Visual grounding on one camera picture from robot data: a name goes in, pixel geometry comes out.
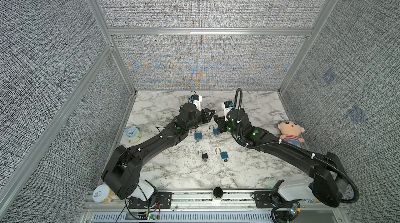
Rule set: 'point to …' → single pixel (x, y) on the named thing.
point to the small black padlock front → (204, 155)
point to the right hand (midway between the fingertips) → (216, 117)
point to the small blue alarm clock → (133, 134)
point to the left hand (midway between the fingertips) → (216, 112)
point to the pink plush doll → (290, 132)
